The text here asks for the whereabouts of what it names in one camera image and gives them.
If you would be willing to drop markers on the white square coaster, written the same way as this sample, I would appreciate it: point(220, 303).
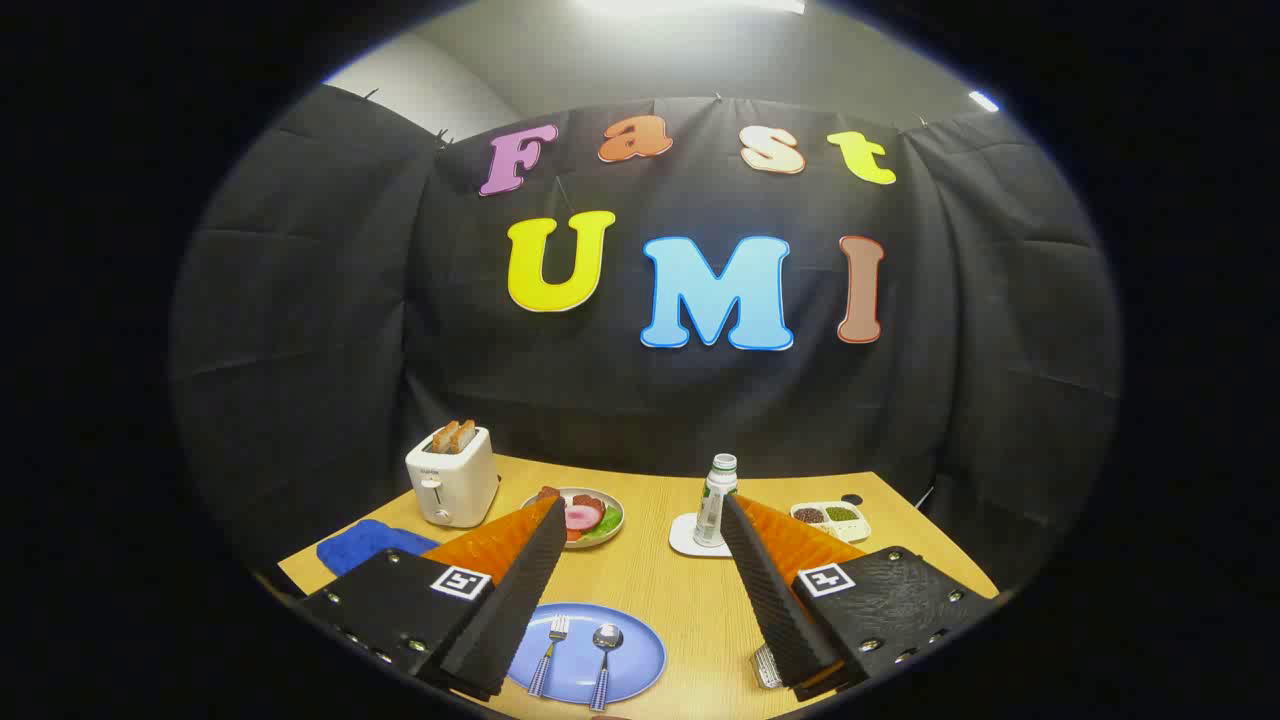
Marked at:
point(685, 540)

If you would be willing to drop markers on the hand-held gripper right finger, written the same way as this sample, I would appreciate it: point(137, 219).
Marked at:
point(775, 600)

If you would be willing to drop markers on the green lettuce leaf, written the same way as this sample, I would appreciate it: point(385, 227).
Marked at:
point(608, 524)

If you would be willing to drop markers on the blue folded cloth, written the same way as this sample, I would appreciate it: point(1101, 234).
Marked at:
point(360, 545)

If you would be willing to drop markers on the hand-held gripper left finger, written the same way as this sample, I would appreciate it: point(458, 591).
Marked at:
point(505, 620)

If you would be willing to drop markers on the white green drink bottle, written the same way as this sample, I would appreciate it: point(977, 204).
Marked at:
point(715, 505)

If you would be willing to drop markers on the small ceiling light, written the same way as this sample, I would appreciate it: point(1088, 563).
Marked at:
point(984, 101)

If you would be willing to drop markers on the blue round plate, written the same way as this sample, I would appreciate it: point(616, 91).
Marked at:
point(640, 655)

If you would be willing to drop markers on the grey food plate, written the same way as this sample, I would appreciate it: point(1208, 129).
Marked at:
point(612, 505)

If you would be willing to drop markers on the long ceiling light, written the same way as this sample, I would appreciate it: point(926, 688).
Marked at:
point(690, 5)

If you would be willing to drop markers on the toast slice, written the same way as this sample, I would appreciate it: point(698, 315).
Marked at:
point(445, 438)
point(465, 436)

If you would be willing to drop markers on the white divided tray of beans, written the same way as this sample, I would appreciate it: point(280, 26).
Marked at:
point(830, 528)

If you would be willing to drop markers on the white toaster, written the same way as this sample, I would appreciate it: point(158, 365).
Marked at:
point(455, 490)

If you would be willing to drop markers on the pink ham slice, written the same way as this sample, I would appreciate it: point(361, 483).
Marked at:
point(582, 517)

